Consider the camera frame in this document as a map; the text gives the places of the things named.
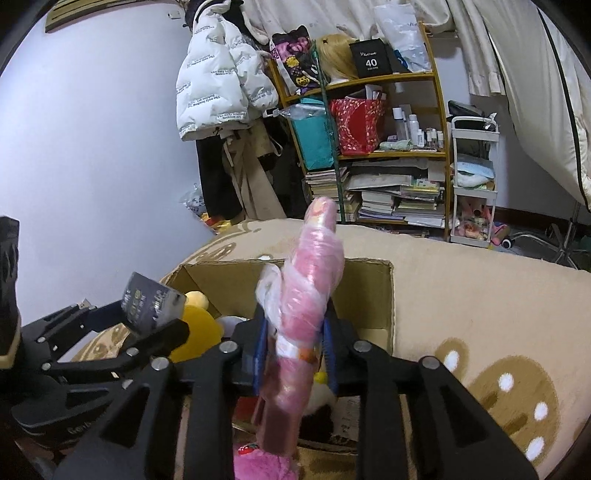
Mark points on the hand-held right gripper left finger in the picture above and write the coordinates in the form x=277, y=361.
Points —
x=260, y=355

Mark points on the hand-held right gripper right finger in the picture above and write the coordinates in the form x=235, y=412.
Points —
x=328, y=360

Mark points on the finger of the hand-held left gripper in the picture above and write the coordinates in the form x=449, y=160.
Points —
x=69, y=325
x=115, y=362

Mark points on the white fluffy plush toy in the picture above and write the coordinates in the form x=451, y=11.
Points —
x=321, y=397

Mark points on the yellow plush toy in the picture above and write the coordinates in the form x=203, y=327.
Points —
x=198, y=327

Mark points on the dark grey card packet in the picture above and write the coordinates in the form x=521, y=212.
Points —
x=147, y=300

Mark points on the printed cardboard box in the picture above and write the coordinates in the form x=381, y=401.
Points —
x=369, y=295

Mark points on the pink plastic-wrapped plush toy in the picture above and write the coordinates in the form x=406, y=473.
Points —
x=314, y=258

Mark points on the pink plush bear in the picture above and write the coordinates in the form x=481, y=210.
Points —
x=263, y=466

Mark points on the black and beige object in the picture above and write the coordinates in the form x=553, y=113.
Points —
x=9, y=277

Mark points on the red yellow item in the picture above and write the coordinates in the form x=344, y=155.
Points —
x=216, y=221

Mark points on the beige patterned blanket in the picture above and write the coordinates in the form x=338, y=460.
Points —
x=461, y=295

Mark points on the clear plastic bag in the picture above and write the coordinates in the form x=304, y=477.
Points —
x=193, y=201

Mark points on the beige trench coat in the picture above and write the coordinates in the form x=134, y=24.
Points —
x=254, y=184

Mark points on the stack of books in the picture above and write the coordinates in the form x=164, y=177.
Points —
x=392, y=198

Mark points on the black coat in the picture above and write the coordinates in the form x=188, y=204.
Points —
x=212, y=184

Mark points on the pink toys in cart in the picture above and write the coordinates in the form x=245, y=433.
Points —
x=475, y=226

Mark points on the teal bag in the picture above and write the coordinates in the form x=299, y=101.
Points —
x=314, y=138

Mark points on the pale green pouch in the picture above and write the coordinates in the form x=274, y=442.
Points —
x=397, y=145

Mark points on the red patterned bag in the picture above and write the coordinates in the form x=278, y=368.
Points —
x=358, y=127

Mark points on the blue white cloth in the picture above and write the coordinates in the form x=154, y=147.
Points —
x=473, y=170

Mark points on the group of cosmetic bottles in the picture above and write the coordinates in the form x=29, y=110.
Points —
x=413, y=129

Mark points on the white trolley cart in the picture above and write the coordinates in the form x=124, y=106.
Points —
x=475, y=136

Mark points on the white puffer jacket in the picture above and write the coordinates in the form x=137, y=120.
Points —
x=217, y=78

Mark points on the wooden bookshelf with clutter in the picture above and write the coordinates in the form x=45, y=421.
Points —
x=392, y=78

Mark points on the black purple printed bag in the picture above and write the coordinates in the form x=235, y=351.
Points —
x=295, y=60

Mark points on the blonde wig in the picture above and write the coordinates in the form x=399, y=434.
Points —
x=337, y=57

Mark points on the black box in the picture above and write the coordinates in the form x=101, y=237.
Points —
x=371, y=60

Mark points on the white plastic bag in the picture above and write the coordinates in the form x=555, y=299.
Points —
x=406, y=37

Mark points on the cream padded chair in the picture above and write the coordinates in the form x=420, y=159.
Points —
x=545, y=92

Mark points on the cream ruffled curtain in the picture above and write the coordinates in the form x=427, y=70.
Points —
x=471, y=46

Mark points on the black garment on hook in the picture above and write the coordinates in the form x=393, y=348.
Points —
x=207, y=9

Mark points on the wooden wall rack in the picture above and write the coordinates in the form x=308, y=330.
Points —
x=78, y=16

